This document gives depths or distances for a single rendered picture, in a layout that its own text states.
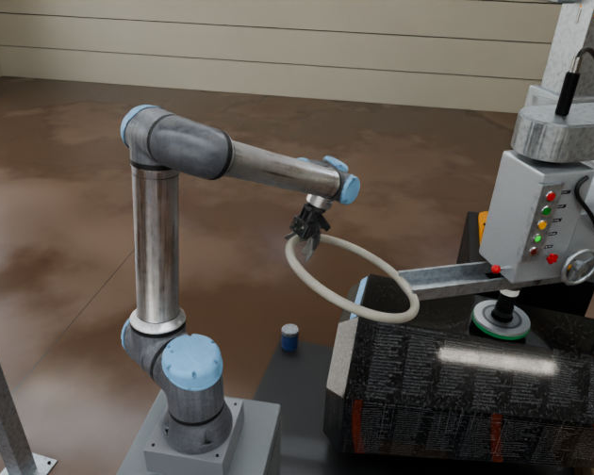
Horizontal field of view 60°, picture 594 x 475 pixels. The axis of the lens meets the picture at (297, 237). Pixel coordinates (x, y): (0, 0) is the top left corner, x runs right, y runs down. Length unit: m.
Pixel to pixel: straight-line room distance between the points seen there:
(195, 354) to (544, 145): 1.20
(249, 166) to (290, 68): 7.03
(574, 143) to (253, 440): 1.31
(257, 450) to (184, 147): 0.90
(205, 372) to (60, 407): 1.78
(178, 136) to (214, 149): 0.08
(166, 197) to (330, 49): 6.94
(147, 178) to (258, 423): 0.83
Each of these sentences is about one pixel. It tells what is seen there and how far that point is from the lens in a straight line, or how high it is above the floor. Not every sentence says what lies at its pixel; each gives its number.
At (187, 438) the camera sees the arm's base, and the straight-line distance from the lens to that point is 1.46.
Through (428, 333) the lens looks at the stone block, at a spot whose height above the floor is 0.79.
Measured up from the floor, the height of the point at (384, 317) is 1.17.
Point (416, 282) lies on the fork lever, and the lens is 1.92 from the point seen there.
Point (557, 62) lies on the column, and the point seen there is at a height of 1.68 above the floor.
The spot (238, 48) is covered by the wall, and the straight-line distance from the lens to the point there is 8.34.
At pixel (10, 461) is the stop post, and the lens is 2.70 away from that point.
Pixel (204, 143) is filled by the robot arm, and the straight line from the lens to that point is 1.12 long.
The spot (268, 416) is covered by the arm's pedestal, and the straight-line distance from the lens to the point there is 1.67.
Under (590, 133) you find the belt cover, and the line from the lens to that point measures 1.81.
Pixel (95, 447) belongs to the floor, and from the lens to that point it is 2.81.
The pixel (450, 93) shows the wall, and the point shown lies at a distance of 8.21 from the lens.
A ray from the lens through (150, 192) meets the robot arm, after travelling 1.25.
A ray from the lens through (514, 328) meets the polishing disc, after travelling 2.16.
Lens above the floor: 2.12
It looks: 30 degrees down
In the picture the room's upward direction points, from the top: 2 degrees clockwise
